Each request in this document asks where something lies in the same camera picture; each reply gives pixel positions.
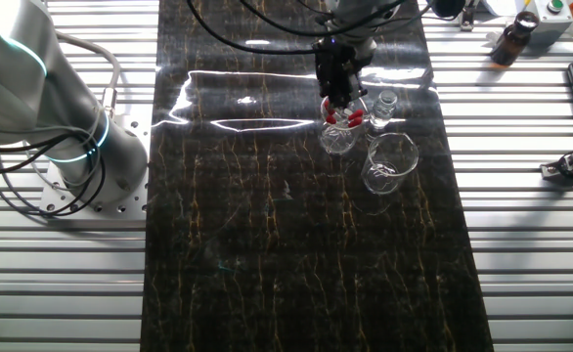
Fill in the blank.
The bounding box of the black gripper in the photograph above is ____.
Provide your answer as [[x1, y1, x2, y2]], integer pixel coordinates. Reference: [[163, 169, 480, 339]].
[[313, 38, 369, 109]]

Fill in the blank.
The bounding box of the glass beaker with droppers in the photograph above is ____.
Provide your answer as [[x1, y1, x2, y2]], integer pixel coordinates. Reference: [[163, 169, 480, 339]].
[[319, 95, 369, 156]]

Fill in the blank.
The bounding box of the small clear glass bottle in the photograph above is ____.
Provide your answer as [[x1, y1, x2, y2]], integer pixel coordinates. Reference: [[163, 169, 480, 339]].
[[368, 89, 399, 132]]

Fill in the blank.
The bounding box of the clear glass beaker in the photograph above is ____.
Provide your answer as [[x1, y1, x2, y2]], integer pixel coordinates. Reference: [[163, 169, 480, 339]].
[[361, 131, 420, 197]]

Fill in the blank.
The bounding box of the black marble pattern mat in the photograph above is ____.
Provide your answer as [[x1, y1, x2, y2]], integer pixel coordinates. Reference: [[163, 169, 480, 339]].
[[139, 0, 494, 352]]

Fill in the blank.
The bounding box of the brown glass bottle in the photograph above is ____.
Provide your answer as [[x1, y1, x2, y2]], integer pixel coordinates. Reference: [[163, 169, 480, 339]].
[[489, 10, 541, 67]]

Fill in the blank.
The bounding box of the grey box green button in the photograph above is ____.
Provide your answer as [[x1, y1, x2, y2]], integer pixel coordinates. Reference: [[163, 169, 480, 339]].
[[530, 0, 573, 49]]

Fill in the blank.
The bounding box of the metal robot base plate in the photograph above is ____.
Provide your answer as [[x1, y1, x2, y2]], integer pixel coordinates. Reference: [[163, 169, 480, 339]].
[[39, 114, 152, 220]]

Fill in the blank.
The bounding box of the thick grey cable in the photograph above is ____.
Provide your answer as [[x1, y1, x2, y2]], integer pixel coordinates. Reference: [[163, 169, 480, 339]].
[[53, 29, 123, 120]]

